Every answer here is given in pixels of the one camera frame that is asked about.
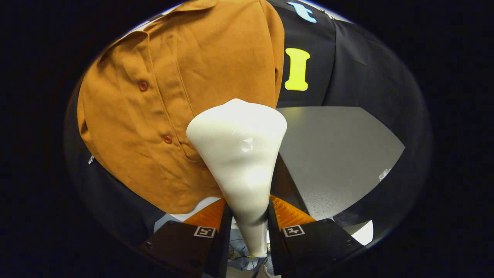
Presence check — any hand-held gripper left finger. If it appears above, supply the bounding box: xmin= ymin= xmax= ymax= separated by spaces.
xmin=139 ymin=198 xmax=233 ymax=278

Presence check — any white mannequin torso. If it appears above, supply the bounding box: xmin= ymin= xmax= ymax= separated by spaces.
xmin=170 ymin=196 xmax=223 ymax=216

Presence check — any orange button shirt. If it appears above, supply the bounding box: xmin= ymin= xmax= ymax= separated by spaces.
xmin=77 ymin=0 xmax=285 ymax=215

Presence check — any white garment steamer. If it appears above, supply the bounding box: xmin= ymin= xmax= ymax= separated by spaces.
xmin=186 ymin=98 xmax=288 ymax=258

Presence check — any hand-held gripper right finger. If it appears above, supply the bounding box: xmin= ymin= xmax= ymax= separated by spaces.
xmin=267 ymin=195 xmax=363 ymax=276

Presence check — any black backdrop cloth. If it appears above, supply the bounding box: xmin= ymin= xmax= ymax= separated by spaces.
xmin=64 ymin=0 xmax=433 ymax=251

